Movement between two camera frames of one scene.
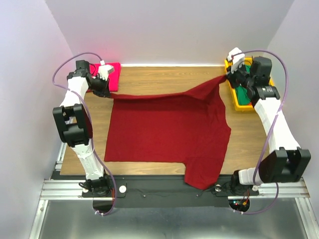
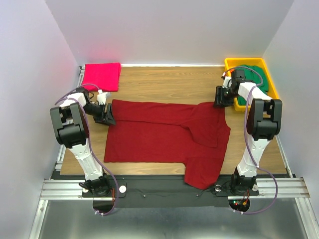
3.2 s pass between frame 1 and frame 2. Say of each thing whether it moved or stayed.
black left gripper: moved
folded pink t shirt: stayed
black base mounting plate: stayed
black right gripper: moved
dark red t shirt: moved
